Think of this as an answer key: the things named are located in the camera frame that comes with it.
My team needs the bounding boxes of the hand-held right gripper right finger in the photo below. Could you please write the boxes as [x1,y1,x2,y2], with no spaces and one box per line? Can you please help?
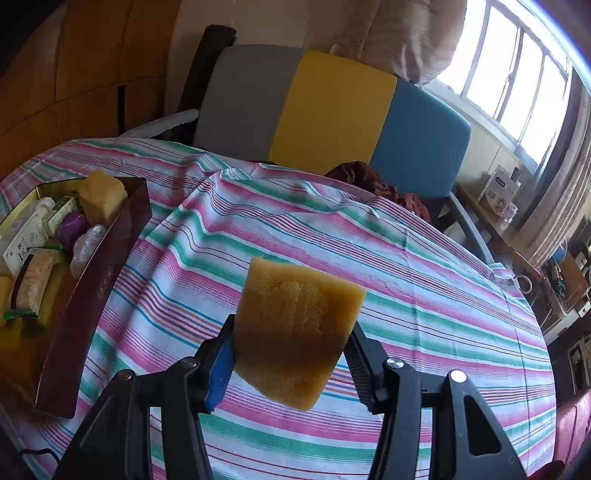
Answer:
[342,322,527,480]

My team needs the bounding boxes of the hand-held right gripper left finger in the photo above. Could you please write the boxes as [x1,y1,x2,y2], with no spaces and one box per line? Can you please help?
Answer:
[53,314,237,480]

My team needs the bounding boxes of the yellow sponge block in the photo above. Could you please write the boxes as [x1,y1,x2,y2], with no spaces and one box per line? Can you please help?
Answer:
[0,276,14,324]
[233,257,367,411]
[76,171,129,227]

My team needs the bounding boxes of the gold tin box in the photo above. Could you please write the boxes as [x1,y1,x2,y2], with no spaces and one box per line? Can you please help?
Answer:
[0,175,153,419]

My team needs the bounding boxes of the white plastic bundle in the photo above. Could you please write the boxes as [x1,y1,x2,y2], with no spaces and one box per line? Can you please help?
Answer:
[69,224,108,273]

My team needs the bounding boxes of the purple snack packet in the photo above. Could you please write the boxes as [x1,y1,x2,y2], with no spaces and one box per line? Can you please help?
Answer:
[55,211,90,250]

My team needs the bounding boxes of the yellow packet with green print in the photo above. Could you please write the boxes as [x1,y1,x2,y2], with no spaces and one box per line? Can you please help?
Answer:
[4,249,63,321]

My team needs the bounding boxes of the small green white box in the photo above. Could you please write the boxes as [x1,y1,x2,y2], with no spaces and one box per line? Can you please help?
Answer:
[44,196,79,234]

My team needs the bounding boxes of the white carton box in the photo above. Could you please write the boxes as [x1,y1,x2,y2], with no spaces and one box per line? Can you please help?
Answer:
[0,210,49,278]

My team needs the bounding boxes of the beige sock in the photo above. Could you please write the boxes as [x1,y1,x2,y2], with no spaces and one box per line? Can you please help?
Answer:
[23,198,56,220]

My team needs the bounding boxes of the striped tablecloth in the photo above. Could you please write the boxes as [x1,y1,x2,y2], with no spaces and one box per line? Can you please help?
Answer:
[0,138,557,480]

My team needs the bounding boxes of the dark red cloth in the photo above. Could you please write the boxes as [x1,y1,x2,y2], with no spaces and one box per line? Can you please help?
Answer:
[325,161,432,224]

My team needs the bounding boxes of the wooden side desk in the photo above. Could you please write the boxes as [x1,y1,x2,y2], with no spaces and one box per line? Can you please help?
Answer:
[455,182,546,278]

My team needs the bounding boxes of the white printed box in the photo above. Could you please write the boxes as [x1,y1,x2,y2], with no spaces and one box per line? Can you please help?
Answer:
[478,165,522,215]

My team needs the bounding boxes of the grey yellow blue chair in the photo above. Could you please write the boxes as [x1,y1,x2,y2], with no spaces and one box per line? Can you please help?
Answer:
[194,45,492,264]

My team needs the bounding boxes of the striped side curtain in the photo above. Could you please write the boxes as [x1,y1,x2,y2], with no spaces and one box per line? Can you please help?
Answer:
[522,69,591,268]

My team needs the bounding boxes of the wooden wardrobe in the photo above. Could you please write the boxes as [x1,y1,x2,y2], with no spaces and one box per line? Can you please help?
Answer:
[0,0,181,178]

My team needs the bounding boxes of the window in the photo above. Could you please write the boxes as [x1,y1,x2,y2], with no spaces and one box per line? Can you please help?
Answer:
[425,0,573,160]

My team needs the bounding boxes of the pink patterned curtain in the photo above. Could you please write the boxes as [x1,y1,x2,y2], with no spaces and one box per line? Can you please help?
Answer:
[330,0,467,86]

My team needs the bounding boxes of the black cable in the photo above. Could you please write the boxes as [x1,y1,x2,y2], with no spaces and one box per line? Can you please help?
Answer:
[18,445,63,464]

